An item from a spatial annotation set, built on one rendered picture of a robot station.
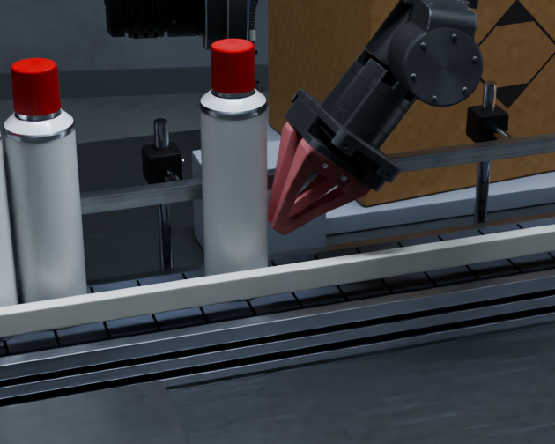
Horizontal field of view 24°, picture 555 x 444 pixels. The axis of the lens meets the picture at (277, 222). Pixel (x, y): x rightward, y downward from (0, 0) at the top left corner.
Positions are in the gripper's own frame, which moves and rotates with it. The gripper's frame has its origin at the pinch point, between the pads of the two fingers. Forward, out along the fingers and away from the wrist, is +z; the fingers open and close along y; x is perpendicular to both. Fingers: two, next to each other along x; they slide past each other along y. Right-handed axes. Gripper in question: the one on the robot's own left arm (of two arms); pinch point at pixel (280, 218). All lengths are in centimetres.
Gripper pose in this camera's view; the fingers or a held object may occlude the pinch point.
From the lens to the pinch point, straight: 102.4
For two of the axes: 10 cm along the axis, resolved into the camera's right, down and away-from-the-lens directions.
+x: 7.4, 4.6, 4.9
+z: -6.0, 7.9, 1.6
